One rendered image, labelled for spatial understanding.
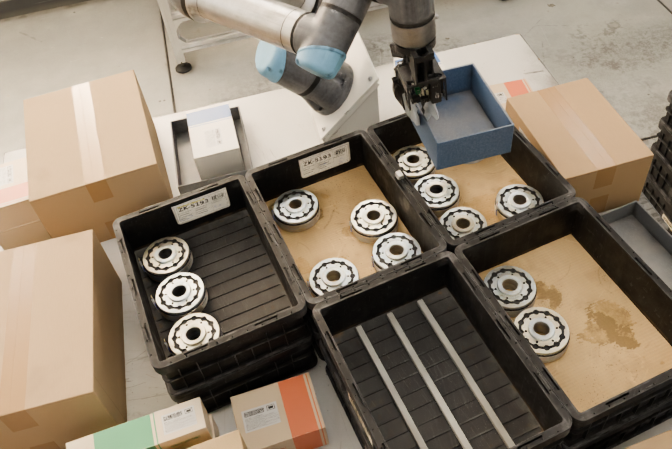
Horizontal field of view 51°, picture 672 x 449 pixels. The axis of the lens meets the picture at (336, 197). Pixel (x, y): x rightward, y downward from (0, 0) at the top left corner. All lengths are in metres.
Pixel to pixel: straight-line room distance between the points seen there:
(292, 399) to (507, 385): 0.41
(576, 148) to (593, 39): 1.89
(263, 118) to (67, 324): 0.88
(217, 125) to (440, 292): 0.81
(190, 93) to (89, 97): 1.45
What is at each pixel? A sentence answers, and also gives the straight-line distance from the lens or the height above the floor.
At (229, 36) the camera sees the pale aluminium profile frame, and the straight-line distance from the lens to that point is 3.45.
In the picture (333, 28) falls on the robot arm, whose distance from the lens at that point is 1.17.
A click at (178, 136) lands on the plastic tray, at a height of 0.70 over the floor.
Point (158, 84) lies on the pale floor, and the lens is 3.50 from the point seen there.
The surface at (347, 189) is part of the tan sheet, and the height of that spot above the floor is 0.83.
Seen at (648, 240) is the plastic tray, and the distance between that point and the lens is 1.76.
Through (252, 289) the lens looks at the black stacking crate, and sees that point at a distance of 1.49.
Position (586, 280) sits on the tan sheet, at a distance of 1.50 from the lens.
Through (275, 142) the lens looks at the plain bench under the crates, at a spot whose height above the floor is 0.70.
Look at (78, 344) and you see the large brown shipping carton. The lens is 1.44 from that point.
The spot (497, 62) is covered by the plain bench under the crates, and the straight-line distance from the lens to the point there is 2.20.
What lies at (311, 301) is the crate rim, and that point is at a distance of 1.32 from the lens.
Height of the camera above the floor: 2.02
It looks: 47 degrees down
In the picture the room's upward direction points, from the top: 8 degrees counter-clockwise
